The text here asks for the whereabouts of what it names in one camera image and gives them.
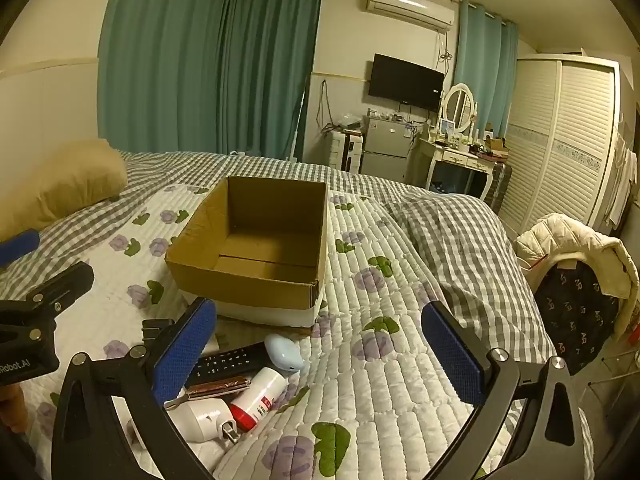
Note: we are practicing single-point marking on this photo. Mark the white bottle with red label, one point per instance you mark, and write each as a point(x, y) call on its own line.
point(260, 394)

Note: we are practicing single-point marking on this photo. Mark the person's left hand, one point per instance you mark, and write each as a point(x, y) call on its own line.
point(11, 407)

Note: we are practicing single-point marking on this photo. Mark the oval white vanity mirror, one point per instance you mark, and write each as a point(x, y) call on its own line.
point(459, 107)

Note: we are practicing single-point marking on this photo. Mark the white louvred wardrobe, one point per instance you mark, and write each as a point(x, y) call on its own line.
point(560, 145)

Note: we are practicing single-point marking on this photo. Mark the cardboard box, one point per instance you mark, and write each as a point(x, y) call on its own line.
point(270, 260)

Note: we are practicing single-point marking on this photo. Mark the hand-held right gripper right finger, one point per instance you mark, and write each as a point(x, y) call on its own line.
point(452, 355)

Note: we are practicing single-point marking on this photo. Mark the light blue curtain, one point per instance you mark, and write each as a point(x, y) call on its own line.
point(485, 70)

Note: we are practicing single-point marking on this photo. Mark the white air conditioner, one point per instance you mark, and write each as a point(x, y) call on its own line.
point(410, 6)

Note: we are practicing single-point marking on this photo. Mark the grey checked duvet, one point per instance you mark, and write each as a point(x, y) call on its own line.
point(450, 240)

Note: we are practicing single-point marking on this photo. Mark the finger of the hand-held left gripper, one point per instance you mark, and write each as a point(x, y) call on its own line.
point(17, 248)
point(60, 282)

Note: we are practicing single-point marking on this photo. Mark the dark suitcase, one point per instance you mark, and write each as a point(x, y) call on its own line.
point(499, 185)

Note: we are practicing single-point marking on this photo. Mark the cream padded jacket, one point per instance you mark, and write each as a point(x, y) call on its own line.
point(565, 237)

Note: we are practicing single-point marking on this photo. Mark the white pole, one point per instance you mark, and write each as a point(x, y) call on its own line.
point(300, 125)

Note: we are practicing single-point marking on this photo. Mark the white drawer cabinet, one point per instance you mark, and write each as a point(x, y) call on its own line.
point(342, 152)

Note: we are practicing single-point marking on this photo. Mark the brown folding pocket knife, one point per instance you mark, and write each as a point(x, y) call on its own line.
point(220, 389)

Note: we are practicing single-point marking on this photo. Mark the white dressing table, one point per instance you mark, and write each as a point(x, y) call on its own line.
point(450, 156)

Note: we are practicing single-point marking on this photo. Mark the dark printed garment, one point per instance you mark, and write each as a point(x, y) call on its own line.
point(575, 310)

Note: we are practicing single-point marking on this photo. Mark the beige pillow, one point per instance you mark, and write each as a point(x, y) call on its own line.
point(60, 180)

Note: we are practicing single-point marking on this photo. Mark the white floral quilted mat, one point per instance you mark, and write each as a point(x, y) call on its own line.
point(375, 400)

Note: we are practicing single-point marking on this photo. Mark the white plug adapter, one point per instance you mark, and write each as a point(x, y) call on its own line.
point(200, 420)

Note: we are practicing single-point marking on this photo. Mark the light blue oval gadget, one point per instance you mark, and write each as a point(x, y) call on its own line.
point(283, 353)

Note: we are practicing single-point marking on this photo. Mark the small photo frame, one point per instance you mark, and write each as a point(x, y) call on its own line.
point(447, 127)

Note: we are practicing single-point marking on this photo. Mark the green curtain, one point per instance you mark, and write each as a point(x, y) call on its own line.
point(200, 60)

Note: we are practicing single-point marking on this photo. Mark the small silver fridge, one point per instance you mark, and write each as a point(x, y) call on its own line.
point(387, 147)

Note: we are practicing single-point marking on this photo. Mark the hanging white towels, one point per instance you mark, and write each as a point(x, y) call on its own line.
point(622, 175)

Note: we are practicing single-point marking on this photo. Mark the black wall television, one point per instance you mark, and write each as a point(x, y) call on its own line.
point(406, 81)

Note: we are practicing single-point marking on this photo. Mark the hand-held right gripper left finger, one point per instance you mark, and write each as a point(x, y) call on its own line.
point(184, 357)

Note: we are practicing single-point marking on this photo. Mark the black remote control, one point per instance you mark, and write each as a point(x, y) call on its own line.
point(225, 360)

